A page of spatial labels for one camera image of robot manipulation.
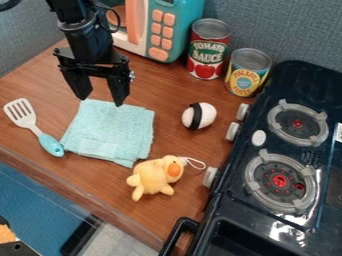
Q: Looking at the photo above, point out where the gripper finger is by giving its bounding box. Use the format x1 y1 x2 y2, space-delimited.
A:
105 73 133 108
60 67 95 101

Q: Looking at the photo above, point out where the blue cloth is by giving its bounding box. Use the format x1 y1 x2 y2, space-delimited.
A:
58 98 157 169

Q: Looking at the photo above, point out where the yellow pineapple can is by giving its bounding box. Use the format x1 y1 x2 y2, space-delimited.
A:
223 47 273 98

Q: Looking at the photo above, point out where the toy microwave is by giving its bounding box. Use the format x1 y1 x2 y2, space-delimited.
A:
105 0 206 64

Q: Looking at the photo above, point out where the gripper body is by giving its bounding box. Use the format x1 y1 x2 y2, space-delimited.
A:
52 13 137 82

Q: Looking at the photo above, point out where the white spatula with blue handle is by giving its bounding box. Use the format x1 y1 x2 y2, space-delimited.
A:
2 97 67 158

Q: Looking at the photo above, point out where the yellow plush duck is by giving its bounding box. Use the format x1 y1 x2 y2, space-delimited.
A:
125 154 208 203

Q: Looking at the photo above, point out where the white toy with black band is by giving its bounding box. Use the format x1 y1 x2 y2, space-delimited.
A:
180 101 220 131

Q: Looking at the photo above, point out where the toy stove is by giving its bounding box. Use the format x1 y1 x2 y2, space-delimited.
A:
157 59 342 256

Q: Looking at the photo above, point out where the red tomato sauce can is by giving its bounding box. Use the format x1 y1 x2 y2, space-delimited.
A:
185 17 233 81

